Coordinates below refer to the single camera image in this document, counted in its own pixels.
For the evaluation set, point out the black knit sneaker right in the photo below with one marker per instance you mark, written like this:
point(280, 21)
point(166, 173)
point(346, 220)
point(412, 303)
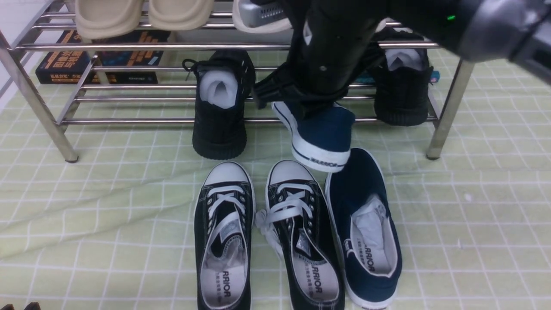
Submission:
point(402, 79)

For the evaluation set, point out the navy canvas shoe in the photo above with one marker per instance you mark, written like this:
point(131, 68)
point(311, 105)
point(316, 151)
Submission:
point(322, 141)
point(370, 257)

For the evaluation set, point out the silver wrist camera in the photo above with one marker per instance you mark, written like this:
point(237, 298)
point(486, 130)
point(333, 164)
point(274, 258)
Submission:
point(257, 13)

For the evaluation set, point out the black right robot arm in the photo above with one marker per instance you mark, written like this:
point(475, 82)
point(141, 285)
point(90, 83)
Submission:
point(479, 31)

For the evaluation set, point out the black knit sneaker left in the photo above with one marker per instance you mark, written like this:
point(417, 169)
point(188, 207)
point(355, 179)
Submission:
point(223, 84)

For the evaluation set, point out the black white canvas sneaker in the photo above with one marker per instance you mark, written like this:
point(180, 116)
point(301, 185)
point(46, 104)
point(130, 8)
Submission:
point(223, 224)
point(295, 222)

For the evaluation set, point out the black orange book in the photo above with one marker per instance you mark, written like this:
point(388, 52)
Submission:
point(67, 67)

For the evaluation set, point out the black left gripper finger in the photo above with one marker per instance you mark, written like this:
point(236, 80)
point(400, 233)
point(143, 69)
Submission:
point(33, 306)
point(8, 307)

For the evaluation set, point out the black white canvas sneaker right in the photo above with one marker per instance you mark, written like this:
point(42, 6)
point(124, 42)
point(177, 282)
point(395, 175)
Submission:
point(295, 222)

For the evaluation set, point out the metal shoe rack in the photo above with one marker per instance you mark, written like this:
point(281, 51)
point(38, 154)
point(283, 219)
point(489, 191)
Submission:
point(12, 59)

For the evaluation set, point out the beige slipper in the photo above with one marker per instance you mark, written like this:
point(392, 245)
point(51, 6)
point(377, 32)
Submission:
point(99, 19)
point(177, 15)

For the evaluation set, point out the black white canvas sneaker left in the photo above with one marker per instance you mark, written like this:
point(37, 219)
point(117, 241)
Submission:
point(223, 224)

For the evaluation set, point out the black knit sneaker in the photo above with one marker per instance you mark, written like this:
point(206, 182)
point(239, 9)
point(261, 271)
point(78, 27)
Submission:
point(402, 79)
point(223, 84)

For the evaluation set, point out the beige slipper far left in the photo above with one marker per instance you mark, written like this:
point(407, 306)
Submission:
point(99, 19)

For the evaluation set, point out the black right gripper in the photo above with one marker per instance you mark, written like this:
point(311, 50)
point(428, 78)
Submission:
point(330, 37)

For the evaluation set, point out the green checkered tablecloth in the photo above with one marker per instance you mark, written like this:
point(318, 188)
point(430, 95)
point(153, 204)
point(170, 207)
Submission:
point(115, 230)

